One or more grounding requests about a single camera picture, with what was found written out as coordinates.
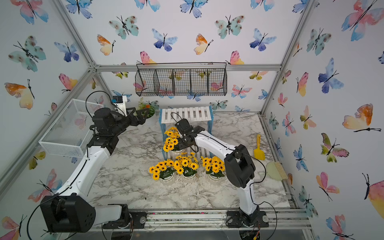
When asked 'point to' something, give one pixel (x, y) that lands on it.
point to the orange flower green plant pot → (152, 106)
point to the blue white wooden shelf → (202, 116)
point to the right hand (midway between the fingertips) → (182, 141)
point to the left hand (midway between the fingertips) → (142, 107)
